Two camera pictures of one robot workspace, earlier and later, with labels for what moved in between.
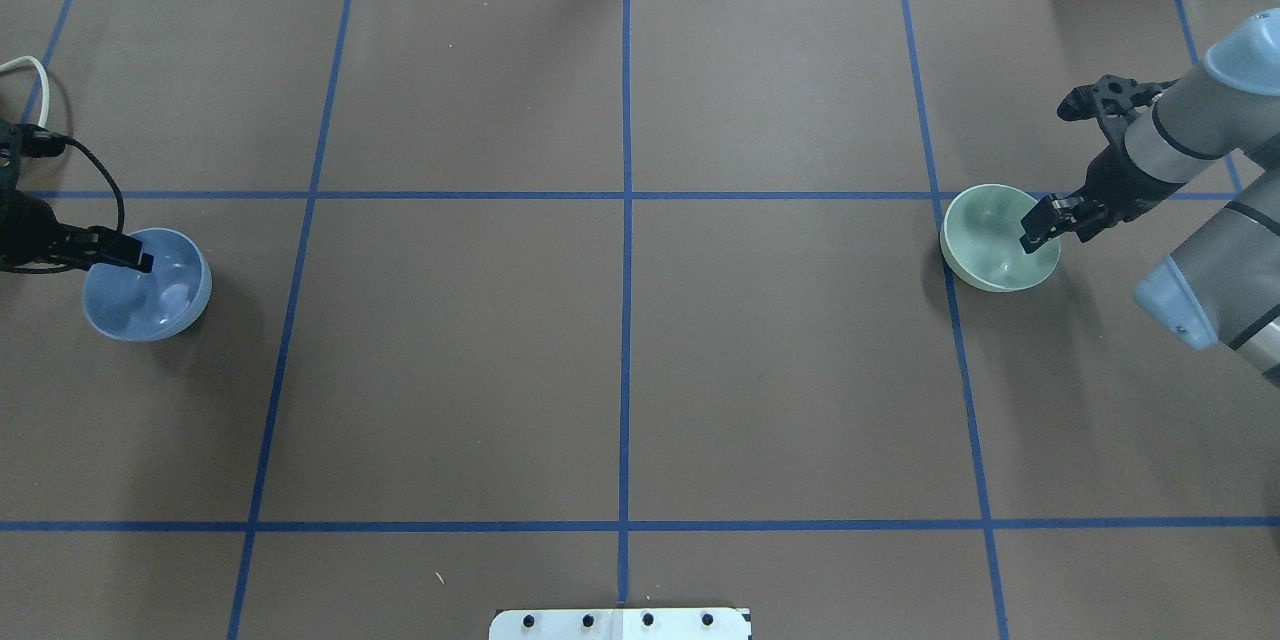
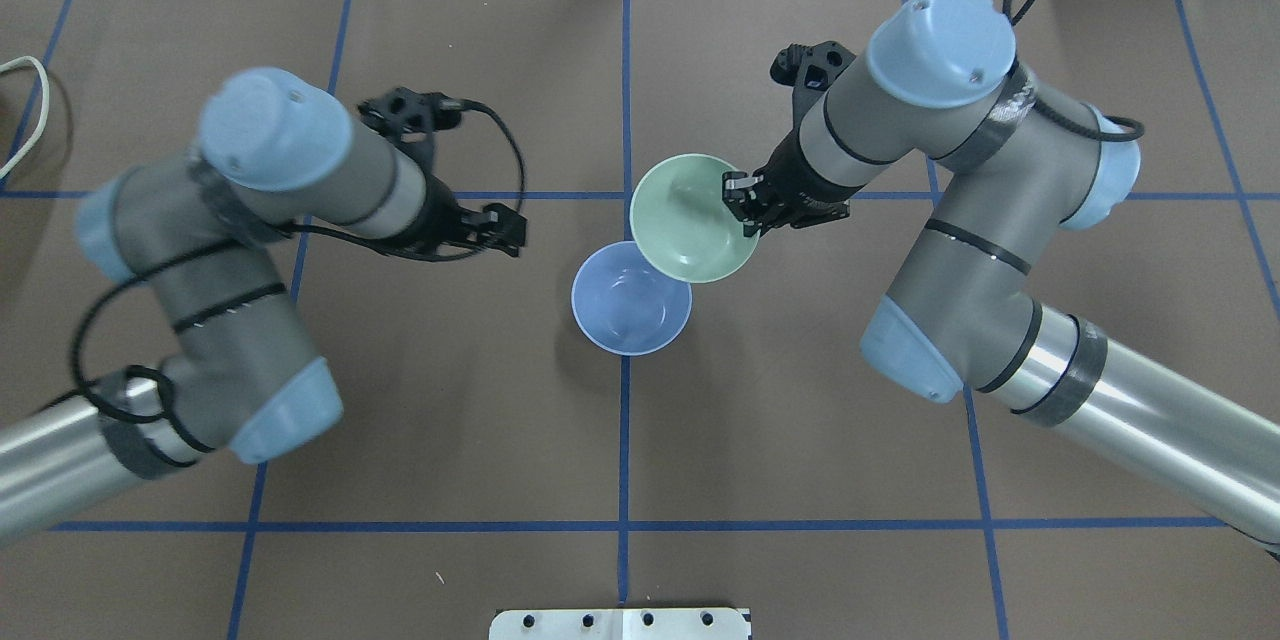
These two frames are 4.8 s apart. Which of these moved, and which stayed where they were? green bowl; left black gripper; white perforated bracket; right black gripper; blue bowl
Moved: left black gripper; right black gripper; blue bowl; green bowl
Stayed: white perforated bracket
